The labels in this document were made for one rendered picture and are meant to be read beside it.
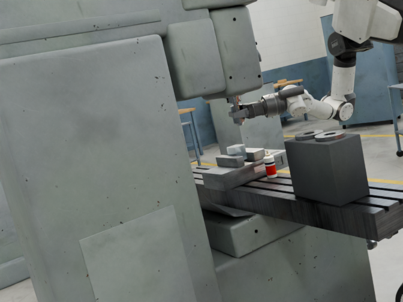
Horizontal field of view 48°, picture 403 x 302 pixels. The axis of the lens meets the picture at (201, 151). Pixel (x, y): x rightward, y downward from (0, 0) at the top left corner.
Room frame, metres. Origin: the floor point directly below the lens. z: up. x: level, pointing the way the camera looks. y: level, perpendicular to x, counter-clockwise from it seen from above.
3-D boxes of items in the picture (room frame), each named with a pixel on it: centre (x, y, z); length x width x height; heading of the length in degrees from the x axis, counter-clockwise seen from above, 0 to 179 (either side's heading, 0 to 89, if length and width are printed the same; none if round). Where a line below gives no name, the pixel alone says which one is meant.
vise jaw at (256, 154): (1.86, -0.19, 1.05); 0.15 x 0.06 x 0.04; 30
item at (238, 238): (1.77, -0.17, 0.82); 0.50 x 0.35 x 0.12; 120
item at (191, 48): (1.68, 0.00, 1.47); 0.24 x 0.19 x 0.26; 30
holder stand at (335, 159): (1.37, -0.36, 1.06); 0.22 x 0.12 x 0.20; 23
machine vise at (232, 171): (1.84, -0.17, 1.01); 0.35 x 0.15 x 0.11; 120
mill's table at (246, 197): (1.73, -0.20, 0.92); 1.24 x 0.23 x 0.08; 30
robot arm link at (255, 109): (1.78, -0.26, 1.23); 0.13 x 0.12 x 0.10; 5
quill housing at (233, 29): (1.77, -0.17, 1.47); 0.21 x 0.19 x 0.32; 30
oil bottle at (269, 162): (1.75, -0.25, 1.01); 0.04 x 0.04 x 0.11
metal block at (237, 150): (1.83, -0.14, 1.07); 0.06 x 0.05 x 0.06; 30
